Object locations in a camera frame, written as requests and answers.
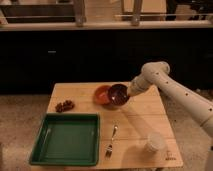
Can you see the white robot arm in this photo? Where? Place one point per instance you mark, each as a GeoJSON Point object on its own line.
{"type": "Point", "coordinates": [201, 109]}

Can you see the dark brown bowl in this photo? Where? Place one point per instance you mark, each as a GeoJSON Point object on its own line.
{"type": "Point", "coordinates": [117, 94]}

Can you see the orange bowl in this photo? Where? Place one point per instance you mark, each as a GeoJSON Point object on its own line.
{"type": "Point", "coordinates": [101, 95]}

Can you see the silver fork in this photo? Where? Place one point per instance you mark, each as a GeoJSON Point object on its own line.
{"type": "Point", "coordinates": [110, 146]}

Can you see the black cabinet front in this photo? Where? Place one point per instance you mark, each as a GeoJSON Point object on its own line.
{"type": "Point", "coordinates": [34, 61]}

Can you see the green plastic tray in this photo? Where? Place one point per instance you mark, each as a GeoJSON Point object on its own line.
{"type": "Point", "coordinates": [67, 140]}

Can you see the wooden table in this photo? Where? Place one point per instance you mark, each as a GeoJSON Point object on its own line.
{"type": "Point", "coordinates": [139, 117]}

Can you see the white plastic cup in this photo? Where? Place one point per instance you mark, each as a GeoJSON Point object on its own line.
{"type": "Point", "coordinates": [155, 142]}

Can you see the bunch of dark grapes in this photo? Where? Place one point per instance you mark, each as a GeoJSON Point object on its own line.
{"type": "Point", "coordinates": [65, 106]}

